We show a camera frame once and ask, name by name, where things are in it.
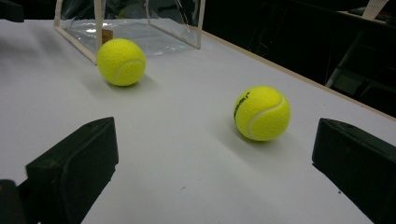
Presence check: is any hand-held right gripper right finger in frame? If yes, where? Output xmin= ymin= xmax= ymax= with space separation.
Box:
xmin=312 ymin=118 xmax=396 ymax=224

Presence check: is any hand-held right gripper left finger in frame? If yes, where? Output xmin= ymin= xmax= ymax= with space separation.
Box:
xmin=18 ymin=117 xmax=120 ymax=224

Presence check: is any dark object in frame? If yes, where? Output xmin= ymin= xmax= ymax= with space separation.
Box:
xmin=0 ymin=0 xmax=25 ymax=23

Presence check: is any clear plastic bag beige trim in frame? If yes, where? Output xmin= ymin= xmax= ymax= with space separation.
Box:
xmin=53 ymin=0 xmax=206 ymax=65

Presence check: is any grey metal stand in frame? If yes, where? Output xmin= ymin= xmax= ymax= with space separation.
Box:
xmin=325 ymin=31 xmax=396 ymax=117

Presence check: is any white board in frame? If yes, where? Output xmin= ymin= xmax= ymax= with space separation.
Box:
xmin=361 ymin=0 xmax=389 ymax=21

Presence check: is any yellow tennis ball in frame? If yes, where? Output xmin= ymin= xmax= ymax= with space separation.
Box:
xmin=233 ymin=85 xmax=291 ymax=142
xmin=96 ymin=37 xmax=147 ymax=87

